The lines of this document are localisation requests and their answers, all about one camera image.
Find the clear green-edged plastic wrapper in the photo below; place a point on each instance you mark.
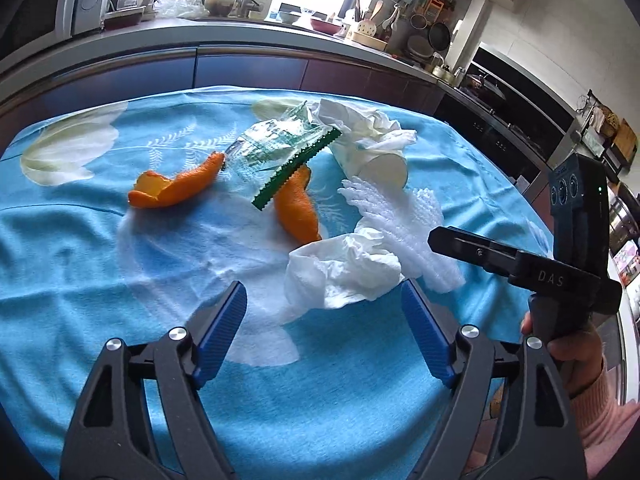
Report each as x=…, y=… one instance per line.
x=260, y=145

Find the dotted cream utensil holder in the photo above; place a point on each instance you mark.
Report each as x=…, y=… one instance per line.
x=366, y=27

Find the blue floral tablecloth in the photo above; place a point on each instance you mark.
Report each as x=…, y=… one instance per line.
x=75, y=260

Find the cream pot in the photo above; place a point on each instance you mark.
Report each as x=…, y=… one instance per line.
x=367, y=41

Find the white microwave oven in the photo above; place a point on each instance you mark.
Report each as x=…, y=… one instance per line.
x=40, y=10

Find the dark glass bowl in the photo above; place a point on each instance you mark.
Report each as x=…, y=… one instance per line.
x=220, y=5

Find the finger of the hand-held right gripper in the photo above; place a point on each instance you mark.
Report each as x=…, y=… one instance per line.
x=470, y=247

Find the white kitchen countertop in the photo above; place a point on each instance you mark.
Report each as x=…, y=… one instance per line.
x=250, y=27

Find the white foam fruit net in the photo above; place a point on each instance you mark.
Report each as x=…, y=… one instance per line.
x=400, y=215

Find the orange grater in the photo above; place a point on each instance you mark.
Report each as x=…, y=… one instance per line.
x=436, y=8

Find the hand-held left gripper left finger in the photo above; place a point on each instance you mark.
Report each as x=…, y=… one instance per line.
x=220, y=335

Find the cluttered storage shelf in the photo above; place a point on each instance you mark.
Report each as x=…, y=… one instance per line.
x=620, y=135

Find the dark red food container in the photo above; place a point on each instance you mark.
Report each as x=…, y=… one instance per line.
x=122, y=19

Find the broad orange peel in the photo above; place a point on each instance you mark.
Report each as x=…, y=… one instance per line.
x=297, y=210

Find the dark base cabinets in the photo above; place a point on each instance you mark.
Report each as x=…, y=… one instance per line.
x=250, y=72

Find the dark wok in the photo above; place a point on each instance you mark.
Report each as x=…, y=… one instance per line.
x=485, y=89

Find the long curled orange peel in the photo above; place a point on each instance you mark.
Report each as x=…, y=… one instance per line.
x=175, y=190

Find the red bowl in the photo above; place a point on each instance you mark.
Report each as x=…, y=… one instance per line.
x=327, y=26

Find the person's right hand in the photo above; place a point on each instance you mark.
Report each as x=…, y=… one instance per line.
x=580, y=360

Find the small white bowl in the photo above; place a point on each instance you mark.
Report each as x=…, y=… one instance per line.
x=289, y=17

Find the wooden spatula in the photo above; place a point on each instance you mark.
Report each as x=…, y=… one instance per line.
x=377, y=10

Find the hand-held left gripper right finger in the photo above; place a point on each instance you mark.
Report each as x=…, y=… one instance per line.
x=427, y=335

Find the dotted white paper cup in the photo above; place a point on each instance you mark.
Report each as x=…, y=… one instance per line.
x=385, y=170

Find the white tissue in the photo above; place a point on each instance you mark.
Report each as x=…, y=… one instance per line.
x=340, y=270
x=350, y=120

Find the clear plastic bag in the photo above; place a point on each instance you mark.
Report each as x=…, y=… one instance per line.
x=180, y=7

